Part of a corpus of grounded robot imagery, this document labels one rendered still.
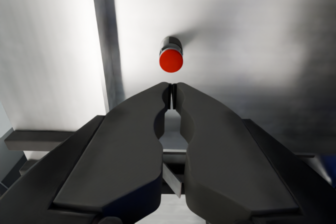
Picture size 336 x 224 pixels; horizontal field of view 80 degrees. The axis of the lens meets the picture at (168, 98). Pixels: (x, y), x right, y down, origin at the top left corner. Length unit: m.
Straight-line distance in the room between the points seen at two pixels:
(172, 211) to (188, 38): 0.30
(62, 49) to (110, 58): 0.05
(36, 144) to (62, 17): 0.16
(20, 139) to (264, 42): 0.31
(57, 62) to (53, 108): 0.06
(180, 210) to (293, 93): 0.27
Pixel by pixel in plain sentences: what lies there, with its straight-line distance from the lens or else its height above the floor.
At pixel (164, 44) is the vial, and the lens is 0.19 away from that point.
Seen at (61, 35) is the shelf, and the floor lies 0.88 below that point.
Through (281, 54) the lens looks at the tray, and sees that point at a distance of 0.25.
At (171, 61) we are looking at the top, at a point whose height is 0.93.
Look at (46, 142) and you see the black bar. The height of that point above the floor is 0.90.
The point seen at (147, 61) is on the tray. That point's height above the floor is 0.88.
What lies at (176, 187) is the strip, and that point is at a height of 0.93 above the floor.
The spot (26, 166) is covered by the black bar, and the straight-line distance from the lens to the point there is 0.36.
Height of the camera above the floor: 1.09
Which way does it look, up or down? 60 degrees down
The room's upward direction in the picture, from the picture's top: 179 degrees counter-clockwise
